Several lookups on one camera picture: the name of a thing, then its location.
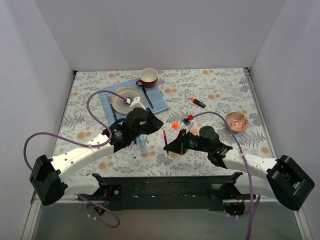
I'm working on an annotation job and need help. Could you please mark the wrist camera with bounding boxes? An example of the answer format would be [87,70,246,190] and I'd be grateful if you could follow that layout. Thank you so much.
[182,114,194,132]
[125,96,146,110]

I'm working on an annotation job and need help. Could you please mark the beige striped plate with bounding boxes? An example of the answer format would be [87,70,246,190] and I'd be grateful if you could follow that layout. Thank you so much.
[111,87,143,115]

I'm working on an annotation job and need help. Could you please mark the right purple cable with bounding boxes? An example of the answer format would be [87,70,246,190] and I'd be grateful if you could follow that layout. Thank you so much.
[192,111,261,240]

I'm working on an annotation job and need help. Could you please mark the black handled fork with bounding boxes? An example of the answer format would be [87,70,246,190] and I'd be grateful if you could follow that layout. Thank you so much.
[105,92,118,121]

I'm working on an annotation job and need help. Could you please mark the floral tablecloth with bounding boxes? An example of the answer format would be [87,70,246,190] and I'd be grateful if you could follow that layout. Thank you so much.
[59,68,274,177]

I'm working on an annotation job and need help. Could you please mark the light blue highlighter cap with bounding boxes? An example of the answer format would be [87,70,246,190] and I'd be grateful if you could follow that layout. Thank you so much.
[138,134,145,144]

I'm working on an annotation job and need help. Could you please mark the orange black highlighter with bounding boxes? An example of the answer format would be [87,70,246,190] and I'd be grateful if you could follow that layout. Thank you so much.
[190,97,206,109]

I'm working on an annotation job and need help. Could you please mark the purple cable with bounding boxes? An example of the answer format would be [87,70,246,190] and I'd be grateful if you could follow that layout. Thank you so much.
[192,111,261,240]
[23,90,132,229]

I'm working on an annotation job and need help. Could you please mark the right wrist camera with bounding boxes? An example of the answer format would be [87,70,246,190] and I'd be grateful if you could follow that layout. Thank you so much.
[182,114,194,132]

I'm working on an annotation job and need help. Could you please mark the thin blue pen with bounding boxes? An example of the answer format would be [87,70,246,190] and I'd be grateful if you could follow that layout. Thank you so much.
[133,144,137,159]

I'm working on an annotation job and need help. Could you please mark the red patterned bowl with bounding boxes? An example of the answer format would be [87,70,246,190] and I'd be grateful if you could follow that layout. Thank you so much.
[225,112,249,133]

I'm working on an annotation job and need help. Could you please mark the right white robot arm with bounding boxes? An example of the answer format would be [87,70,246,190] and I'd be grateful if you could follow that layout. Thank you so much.
[163,126,315,211]

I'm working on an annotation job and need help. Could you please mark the orange highlighter cap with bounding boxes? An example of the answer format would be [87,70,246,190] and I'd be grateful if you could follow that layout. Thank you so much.
[172,122,180,129]

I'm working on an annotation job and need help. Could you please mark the blue tiled placemat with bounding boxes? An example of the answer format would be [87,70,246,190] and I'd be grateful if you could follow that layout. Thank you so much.
[98,78,169,125]

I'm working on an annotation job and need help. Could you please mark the light blue highlighter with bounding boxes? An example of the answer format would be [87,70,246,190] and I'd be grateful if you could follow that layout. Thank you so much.
[140,142,147,156]

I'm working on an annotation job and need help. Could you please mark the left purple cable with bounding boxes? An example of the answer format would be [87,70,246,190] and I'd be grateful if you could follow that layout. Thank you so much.
[23,90,132,229]

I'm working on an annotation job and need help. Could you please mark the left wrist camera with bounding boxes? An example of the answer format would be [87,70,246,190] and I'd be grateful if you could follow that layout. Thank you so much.
[125,96,146,110]

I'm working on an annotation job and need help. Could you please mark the black handled knife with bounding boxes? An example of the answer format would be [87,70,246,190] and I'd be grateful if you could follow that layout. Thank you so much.
[141,87,154,109]

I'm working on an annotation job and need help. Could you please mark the pink pen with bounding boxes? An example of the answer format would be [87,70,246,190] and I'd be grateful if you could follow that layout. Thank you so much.
[162,128,170,156]

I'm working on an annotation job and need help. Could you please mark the red and white cup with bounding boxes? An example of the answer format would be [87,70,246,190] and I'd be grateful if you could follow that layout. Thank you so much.
[136,68,159,88]

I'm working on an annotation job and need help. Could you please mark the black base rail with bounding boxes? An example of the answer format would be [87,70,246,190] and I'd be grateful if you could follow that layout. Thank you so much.
[77,172,256,211]

